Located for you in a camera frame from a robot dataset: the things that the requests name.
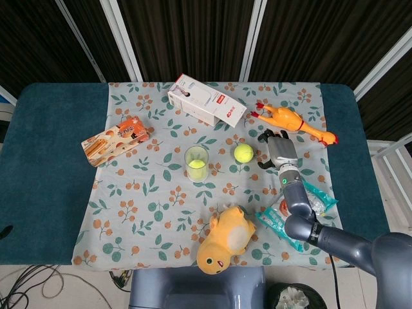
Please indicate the yellow plush animal toy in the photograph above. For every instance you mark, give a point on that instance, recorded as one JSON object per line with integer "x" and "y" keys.
{"x": 225, "y": 238}

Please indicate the power strip with plugs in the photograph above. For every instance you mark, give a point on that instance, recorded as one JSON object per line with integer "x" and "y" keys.
{"x": 119, "y": 278}

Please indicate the orange biscuit snack box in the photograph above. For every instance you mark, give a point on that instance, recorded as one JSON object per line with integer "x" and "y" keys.
{"x": 114, "y": 140}

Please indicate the floral leaf print tablecloth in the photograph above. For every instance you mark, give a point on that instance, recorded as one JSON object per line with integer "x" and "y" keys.
{"x": 161, "y": 209}

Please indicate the white blue framed board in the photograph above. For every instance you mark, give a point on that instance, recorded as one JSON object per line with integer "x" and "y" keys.
{"x": 4, "y": 96}

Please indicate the teal clear snack bag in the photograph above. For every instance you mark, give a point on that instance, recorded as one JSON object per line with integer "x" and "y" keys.
{"x": 273, "y": 221}

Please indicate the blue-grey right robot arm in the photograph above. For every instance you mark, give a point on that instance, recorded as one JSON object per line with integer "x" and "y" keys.
{"x": 296, "y": 199}

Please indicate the black trash bin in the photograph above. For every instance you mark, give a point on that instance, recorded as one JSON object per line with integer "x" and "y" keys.
{"x": 294, "y": 296}

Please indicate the white metal rack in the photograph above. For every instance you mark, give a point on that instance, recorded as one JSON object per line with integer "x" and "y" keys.
{"x": 391, "y": 151}

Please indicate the orange rubber chicken toy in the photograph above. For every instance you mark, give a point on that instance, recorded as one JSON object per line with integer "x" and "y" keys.
{"x": 289, "y": 120}

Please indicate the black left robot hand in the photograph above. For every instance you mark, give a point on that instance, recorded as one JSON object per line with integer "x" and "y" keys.
{"x": 5, "y": 231}

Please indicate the yellow tennis ball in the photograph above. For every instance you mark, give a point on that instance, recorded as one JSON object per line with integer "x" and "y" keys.
{"x": 197, "y": 167}
{"x": 243, "y": 152}

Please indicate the teal fabric table cover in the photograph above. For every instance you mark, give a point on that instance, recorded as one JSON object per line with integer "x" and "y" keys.
{"x": 48, "y": 177}

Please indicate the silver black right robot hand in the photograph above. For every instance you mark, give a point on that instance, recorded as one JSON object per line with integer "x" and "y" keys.
{"x": 282, "y": 151}

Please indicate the clear plastic cup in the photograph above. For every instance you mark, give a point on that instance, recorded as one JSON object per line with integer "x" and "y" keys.
{"x": 207, "y": 161}

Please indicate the white partition frame post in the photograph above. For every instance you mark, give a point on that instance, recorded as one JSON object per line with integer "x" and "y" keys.
{"x": 252, "y": 38}
{"x": 383, "y": 59}
{"x": 120, "y": 38}
{"x": 80, "y": 40}

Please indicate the white carton box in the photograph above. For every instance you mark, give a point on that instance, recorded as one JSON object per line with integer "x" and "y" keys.
{"x": 206, "y": 101}

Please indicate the blue-grey robot torso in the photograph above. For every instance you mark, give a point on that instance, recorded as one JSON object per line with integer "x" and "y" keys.
{"x": 193, "y": 289}

